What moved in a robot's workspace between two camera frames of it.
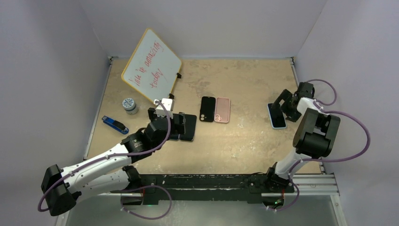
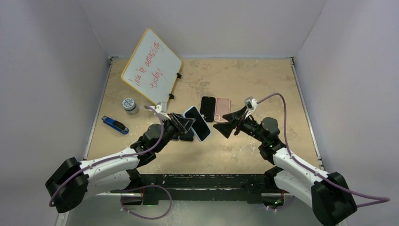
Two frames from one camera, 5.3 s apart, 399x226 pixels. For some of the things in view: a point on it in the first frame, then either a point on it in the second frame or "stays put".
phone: [222, 109] stays put
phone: [276, 117] -> [200, 127]
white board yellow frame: [152, 68] stays put
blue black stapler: [116, 125] stays put
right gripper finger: [276, 109] -> [227, 128]
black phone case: [207, 108] stays put
